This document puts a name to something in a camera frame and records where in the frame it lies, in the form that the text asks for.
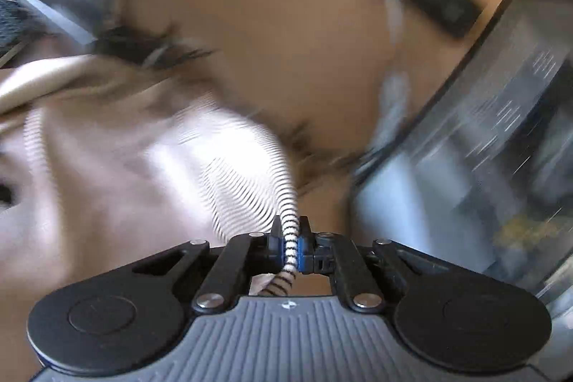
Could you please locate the striped beige sweater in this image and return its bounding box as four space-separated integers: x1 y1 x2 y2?
1 55 299 381

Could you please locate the white glass PC case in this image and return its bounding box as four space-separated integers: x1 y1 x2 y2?
350 0 572 319

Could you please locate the white power cable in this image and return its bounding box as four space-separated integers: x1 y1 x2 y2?
371 0 418 150

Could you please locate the black cable bundle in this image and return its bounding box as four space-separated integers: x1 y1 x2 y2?
93 25 216 70

